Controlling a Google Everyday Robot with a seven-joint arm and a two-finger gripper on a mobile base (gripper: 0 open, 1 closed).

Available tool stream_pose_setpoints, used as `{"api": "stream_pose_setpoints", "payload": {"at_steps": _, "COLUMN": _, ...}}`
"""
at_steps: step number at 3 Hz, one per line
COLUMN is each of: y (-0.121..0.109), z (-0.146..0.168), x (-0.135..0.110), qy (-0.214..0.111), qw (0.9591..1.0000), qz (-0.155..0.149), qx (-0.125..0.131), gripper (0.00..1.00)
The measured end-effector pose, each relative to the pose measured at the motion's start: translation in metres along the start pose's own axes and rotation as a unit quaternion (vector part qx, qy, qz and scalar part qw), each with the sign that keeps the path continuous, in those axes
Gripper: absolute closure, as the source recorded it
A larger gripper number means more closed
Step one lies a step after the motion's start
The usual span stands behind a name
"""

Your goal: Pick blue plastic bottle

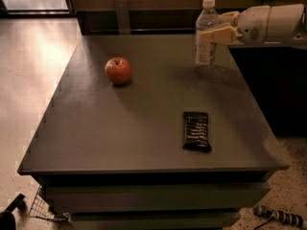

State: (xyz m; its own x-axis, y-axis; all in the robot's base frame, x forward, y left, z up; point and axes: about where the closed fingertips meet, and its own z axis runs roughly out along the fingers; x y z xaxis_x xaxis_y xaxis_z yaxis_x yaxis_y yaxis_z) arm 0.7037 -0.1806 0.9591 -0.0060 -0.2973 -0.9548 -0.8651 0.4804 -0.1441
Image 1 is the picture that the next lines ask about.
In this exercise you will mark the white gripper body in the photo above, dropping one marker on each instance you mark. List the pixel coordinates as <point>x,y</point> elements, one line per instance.
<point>252,24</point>

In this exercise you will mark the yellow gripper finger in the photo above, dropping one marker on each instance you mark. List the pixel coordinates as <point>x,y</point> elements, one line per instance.
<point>230,18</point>
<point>224,35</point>

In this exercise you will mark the clear plastic water bottle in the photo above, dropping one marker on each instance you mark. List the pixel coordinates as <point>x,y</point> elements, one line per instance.
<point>206,22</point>

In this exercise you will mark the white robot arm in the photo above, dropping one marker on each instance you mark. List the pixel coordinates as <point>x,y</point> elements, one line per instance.
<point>286,27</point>

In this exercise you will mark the black snack bar wrapper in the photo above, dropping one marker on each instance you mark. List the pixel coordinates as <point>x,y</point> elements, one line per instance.
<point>195,131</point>

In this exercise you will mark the red apple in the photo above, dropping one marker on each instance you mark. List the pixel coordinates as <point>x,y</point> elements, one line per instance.
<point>118,70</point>

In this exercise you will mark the grey cabinet drawer unit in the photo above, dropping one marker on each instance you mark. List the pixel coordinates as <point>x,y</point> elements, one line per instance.
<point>208,206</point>

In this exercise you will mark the black object on floor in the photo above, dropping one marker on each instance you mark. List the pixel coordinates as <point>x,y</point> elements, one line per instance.
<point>7,219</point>

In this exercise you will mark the left metal shelf bracket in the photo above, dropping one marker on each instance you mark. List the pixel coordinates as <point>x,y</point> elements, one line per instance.
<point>123,17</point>

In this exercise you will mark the wire mesh basket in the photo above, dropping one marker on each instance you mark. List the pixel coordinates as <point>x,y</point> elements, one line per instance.
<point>41,210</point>

